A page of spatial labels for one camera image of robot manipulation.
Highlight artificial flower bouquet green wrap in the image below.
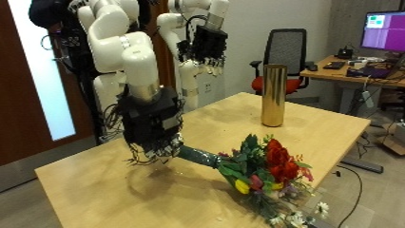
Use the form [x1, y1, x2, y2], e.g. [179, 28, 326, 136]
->
[175, 133, 331, 228]

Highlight black rounded cover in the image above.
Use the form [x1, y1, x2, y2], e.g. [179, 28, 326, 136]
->
[27, 0, 70, 29]

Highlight wooden office desk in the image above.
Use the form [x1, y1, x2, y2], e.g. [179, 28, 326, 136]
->
[299, 55, 405, 115]

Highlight dark laptop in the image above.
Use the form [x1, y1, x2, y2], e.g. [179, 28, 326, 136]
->
[345, 61, 399, 79]

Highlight white power adapter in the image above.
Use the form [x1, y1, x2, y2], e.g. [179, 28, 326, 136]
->
[360, 90, 374, 108]

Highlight cardboard box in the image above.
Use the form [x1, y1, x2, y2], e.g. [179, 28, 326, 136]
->
[376, 122, 405, 156]

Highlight grey table foot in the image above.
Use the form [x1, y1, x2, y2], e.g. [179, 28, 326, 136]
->
[341, 156, 384, 175]

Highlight computer monitor purple screen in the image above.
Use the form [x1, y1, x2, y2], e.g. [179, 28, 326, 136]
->
[359, 10, 405, 53]

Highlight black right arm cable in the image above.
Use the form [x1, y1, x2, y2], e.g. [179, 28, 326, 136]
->
[99, 103, 127, 141]

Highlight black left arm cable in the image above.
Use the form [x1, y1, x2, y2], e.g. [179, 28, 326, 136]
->
[183, 14, 213, 42]

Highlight black floor cable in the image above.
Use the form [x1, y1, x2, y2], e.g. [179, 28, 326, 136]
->
[334, 164, 364, 228]

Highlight brown door glass panel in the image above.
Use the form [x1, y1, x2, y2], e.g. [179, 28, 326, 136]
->
[0, 0, 98, 167]

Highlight black flat keyboard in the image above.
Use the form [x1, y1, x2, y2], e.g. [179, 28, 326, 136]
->
[322, 61, 346, 70]

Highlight gold cylindrical vase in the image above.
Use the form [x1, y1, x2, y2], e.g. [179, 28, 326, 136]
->
[259, 64, 289, 128]

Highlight black robot stand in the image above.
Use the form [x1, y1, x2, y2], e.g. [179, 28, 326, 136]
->
[79, 70, 105, 143]

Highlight black mesh office chair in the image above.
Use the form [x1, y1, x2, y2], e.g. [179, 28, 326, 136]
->
[249, 28, 315, 96]

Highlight black desk phone dock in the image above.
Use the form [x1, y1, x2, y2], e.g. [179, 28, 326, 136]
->
[337, 47, 354, 60]

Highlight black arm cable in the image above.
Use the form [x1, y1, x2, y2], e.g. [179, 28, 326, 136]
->
[99, 103, 127, 141]
[183, 14, 213, 42]

